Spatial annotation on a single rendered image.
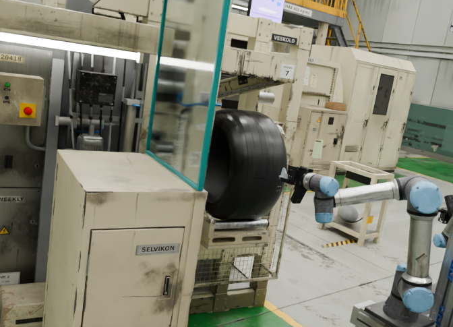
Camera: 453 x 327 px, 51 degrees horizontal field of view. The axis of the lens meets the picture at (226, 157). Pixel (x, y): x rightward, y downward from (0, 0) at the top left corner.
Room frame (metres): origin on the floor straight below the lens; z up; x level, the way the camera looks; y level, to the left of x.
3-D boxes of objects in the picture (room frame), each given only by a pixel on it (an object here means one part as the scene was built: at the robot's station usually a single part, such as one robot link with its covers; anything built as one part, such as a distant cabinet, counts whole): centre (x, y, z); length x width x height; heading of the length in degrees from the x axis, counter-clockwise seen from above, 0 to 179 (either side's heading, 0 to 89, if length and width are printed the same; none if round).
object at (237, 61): (2.76, -0.01, 1.71); 0.61 x 0.25 x 0.15; 119
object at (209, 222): (2.35, 0.11, 0.90); 0.40 x 0.03 x 0.10; 29
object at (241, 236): (2.32, -0.11, 0.84); 0.36 x 0.09 x 0.06; 119
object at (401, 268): (1.96, -0.87, 0.88); 0.13 x 0.12 x 0.14; 173
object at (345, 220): (5.18, -1.51, 0.40); 0.60 x 0.35 x 0.80; 40
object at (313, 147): (7.41, -1.28, 0.62); 0.91 x 0.58 x 1.25; 130
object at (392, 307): (1.97, -0.88, 0.77); 0.15 x 0.15 x 0.10
